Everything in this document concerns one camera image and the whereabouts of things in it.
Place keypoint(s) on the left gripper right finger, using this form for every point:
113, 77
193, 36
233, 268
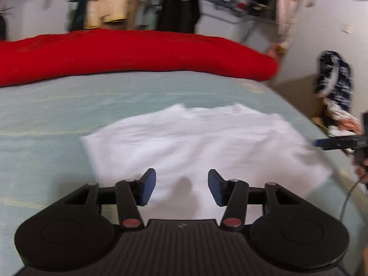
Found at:
231, 194

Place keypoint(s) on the white t-shirt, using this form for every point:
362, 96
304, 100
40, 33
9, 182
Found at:
182, 144

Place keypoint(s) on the navy star-patterned garment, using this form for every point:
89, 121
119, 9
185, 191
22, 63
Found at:
334, 81

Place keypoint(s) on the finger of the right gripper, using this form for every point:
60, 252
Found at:
325, 143

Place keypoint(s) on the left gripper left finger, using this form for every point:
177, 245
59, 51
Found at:
132, 193

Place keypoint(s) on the person's right hand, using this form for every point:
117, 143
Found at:
361, 172

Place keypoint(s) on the pink striped curtain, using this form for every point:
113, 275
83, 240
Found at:
287, 15

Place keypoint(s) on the metal drying rack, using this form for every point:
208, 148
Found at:
237, 20

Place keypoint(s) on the white wall switch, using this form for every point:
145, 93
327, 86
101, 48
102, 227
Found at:
347, 28

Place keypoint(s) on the teal plaid bed blanket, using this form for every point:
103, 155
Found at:
43, 158

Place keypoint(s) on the black hanging jacket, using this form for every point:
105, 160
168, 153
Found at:
178, 16

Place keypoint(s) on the pile of folded clothes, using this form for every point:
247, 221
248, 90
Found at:
344, 123

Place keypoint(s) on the red quilt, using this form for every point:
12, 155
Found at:
98, 51

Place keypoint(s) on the yellow hanging garment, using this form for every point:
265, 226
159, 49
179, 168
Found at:
104, 11

